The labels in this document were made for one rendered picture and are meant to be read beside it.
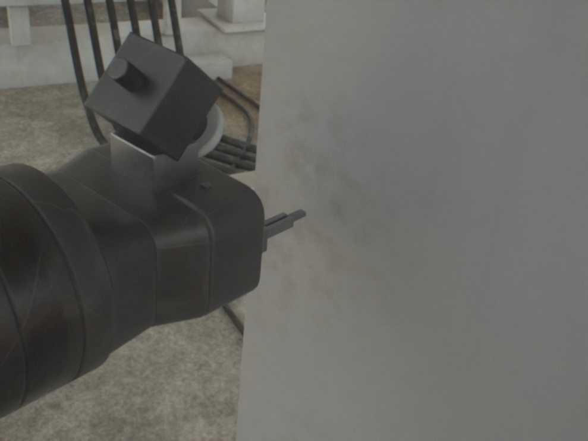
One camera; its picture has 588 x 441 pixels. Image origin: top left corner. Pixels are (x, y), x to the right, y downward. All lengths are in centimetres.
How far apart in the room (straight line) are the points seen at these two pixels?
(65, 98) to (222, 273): 275
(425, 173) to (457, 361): 8
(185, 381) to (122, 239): 149
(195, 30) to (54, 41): 53
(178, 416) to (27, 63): 174
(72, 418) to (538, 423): 140
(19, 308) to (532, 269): 18
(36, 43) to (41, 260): 284
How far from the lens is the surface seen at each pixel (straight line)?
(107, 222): 28
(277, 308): 43
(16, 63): 310
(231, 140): 270
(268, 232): 36
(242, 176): 200
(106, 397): 173
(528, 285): 33
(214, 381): 175
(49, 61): 312
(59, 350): 26
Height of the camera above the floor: 116
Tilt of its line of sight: 30 degrees down
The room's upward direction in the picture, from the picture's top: 6 degrees clockwise
